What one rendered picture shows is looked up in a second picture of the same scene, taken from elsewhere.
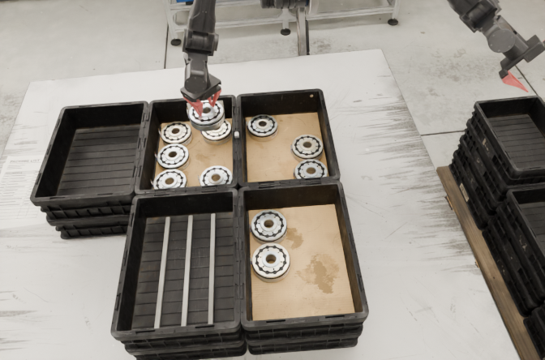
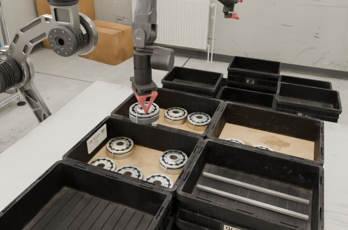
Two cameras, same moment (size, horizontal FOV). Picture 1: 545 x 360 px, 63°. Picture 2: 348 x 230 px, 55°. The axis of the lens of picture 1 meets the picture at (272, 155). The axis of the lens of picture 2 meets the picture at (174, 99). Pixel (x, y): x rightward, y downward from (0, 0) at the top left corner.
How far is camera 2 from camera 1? 121 cm
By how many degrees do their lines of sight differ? 54
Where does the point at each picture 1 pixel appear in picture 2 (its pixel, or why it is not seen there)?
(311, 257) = (261, 142)
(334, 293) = (291, 142)
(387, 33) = (27, 110)
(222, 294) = (276, 189)
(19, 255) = not seen: outside the picture
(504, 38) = not seen: outside the picture
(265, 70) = (53, 126)
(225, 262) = (249, 180)
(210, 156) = (140, 160)
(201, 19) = (154, 12)
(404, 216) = not seen: hidden behind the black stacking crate
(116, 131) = (45, 215)
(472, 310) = not seen: hidden behind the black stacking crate
